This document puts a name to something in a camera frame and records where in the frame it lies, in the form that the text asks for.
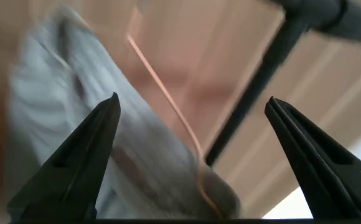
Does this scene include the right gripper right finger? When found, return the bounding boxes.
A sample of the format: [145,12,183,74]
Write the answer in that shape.
[264,96,361,219]

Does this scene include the pale grey shorts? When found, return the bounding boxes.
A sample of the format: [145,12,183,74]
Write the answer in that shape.
[7,6,242,220]

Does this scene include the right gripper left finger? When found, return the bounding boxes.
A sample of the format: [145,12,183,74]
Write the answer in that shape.
[7,91,122,222]

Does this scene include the pink clothes hanger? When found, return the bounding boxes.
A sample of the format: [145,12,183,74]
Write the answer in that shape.
[125,6,225,220]

